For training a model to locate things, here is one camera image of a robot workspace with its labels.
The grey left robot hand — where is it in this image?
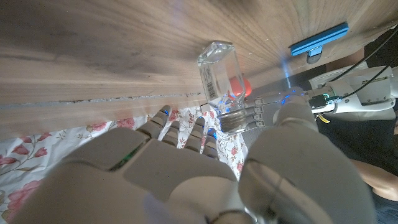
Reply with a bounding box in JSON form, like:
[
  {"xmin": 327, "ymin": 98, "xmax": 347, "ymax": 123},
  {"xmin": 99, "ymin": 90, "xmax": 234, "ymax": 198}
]
[{"xmin": 244, "ymin": 88, "xmax": 309, "ymax": 130}]

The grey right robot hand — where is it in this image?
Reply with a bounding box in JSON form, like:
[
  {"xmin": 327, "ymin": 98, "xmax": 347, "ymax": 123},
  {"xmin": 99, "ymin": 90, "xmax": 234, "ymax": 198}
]
[{"xmin": 12, "ymin": 96, "xmax": 377, "ymax": 224}]

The clear glass salt shaker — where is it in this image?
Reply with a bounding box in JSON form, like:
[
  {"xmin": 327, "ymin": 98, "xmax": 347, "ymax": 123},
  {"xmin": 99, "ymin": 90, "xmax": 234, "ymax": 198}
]
[{"xmin": 197, "ymin": 41, "xmax": 253, "ymax": 135}]

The red ball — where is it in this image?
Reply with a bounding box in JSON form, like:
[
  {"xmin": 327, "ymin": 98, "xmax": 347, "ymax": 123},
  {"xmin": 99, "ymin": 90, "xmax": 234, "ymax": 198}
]
[{"xmin": 228, "ymin": 76, "xmax": 252, "ymax": 98}]

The blue plastic clip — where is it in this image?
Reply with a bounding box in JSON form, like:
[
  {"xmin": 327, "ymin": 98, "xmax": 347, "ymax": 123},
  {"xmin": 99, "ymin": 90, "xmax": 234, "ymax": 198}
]
[{"xmin": 290, "ymin": 22, "xmax": 349, "ymax": 65}]

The floral backdrop curtain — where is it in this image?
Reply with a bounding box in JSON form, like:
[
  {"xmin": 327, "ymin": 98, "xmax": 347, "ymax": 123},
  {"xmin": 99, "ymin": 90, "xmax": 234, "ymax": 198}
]
[{"xmin": 0, "ymin": 105, "xmax": 249, "ymax": 224}]

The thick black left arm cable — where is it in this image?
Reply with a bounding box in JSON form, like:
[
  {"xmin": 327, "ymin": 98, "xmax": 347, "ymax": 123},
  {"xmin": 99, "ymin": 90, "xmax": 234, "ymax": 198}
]
[{"xmin": 335, "ymin": 27, "xmax": 398, "ymax": 82}]

